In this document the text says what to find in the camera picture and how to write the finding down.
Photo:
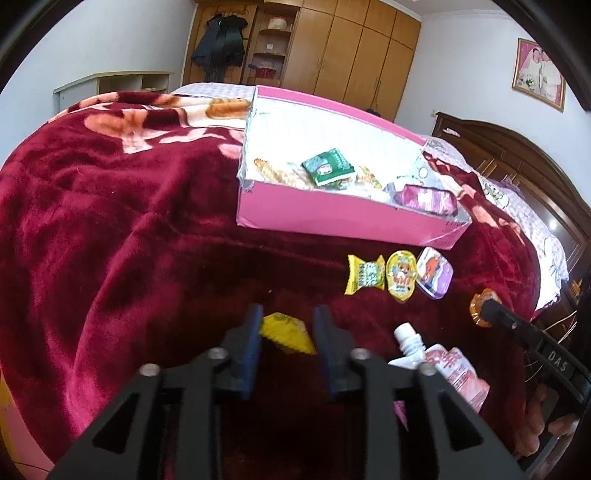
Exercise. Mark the white round container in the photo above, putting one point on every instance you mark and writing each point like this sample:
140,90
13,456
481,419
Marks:
280,23

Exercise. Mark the small black bag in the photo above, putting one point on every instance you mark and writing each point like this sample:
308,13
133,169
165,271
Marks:
372,112

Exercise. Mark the white shelf unit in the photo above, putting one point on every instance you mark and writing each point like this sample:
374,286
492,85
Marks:
78,92

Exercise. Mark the red pot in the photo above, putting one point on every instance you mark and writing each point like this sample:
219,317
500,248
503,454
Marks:
265,72

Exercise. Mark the pink cardboard box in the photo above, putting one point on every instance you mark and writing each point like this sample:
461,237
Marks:
323,217

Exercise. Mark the orange yellow snack packet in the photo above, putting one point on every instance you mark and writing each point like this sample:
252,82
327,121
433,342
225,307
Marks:
369,177

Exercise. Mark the yellow green snack packet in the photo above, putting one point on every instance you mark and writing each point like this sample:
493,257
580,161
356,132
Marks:
364,274

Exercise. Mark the pink drink pouch white cap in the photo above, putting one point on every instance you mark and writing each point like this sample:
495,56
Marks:
455,369

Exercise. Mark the dark wooden headboard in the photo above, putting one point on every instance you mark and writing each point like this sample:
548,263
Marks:
508,143

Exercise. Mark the red floral blanket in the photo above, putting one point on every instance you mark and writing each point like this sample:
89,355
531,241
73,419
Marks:
115,230

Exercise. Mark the wooden wardrobe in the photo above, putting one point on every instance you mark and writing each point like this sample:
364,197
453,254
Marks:
351,55

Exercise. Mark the framed wall photo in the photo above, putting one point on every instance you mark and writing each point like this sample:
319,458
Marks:
538,74

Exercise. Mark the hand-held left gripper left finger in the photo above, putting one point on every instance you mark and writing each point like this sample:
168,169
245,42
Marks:
249,364

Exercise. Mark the pink packet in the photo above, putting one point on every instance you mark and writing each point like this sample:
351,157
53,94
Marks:
425,198

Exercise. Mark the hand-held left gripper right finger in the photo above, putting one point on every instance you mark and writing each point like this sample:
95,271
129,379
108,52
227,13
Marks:
328,364

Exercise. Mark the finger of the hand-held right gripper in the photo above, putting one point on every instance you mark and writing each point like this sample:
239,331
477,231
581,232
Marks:
505,318

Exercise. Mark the plain yellow snack packet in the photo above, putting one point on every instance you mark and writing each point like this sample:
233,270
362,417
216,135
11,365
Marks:
286,337

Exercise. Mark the person's right hand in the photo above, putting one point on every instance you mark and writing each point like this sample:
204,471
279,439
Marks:
531,434

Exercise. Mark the black jacket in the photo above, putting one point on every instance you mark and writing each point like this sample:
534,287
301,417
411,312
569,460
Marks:
221,41

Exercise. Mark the purple jelly cup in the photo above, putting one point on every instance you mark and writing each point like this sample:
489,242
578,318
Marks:
434,272

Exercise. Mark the orange jelly cup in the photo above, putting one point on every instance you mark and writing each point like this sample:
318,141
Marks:
479,307

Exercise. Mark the yellow jelly cup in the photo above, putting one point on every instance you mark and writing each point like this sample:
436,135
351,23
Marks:
400,274

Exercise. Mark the beige biscuit packet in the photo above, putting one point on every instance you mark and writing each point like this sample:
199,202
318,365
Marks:
274,171

